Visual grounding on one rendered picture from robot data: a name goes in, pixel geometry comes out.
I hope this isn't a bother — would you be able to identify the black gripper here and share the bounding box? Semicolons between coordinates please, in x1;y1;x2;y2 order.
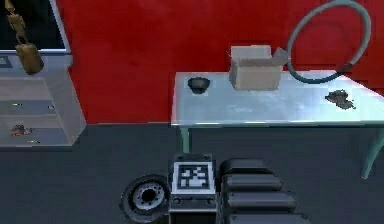
119;173;172;224

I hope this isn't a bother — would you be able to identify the black bowl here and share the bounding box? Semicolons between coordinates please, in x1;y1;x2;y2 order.
187;76;211;95

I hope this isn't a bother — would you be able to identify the small red grey object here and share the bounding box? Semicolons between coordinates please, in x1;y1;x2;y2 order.
11;124;35;137

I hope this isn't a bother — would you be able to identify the grey shelf unit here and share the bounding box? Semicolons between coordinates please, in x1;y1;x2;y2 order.
0;53;88;148

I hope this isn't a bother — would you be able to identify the pale green table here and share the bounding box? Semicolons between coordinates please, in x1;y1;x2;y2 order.
170;69;384;180

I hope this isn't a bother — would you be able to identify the beige cardboard box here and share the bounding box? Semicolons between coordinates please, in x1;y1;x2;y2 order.
228;45;288;92

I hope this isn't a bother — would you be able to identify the brown statuette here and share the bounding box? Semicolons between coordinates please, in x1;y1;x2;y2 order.
3;0;45;76

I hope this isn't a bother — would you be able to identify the dark window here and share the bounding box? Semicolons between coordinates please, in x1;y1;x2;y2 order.
0;0;72;55

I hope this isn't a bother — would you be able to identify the dark grey crumpled object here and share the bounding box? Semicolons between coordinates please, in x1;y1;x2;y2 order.
324;89;356;111

